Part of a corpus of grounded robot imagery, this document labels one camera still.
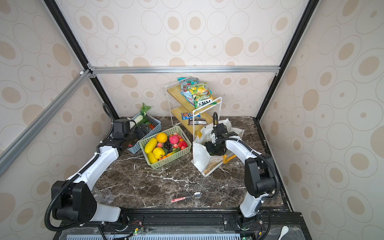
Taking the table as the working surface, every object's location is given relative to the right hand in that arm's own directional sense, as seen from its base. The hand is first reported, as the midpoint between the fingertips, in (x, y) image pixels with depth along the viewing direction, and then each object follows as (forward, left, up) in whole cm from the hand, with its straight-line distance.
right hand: (209, 151), depth 92 cm
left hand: (+6, +34, +16) cm, 39 cm away
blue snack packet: (+22, +15, +9) cm, 28 cm away
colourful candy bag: (+31, +14, +28) cm, 44 cm away
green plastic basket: (+20, +22, -2) cm, 29 cm away
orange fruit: (+10, +31, +2) cm, 32 cm away
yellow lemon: (-1, +31, 0) cm, 31 cm away
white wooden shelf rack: (+26, +17, +9) cm, 32 cm away
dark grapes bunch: (+7, +27, -5) cm, 28 cm away
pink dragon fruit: (+10, +23, -2) cm, 25 cm away
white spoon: (-41, -34, -8) cm, 53 cm away
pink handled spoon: (-25, +8, -5) cm, 27 cm away
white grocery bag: (-8, +3, +1) cm, 9 cm away
